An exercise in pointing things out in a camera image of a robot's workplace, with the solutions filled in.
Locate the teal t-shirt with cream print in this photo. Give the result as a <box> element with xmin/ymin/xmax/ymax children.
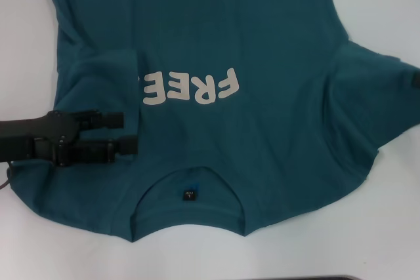
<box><xmin>8</xmin><ymin>0</ymin><xmax>420</xmax><ymax>245</ymax></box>

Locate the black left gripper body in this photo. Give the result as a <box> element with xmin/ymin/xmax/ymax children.
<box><xmin>0</xmin><ymin>111</ymin><xmax>81</xmax><ymax>168</ymax></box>

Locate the grey left gripper cable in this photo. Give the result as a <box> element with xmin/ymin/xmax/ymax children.
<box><xmin>0</xmin><ymin>161</ymin><xmax>16</xmax><ymax>192</ymax></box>

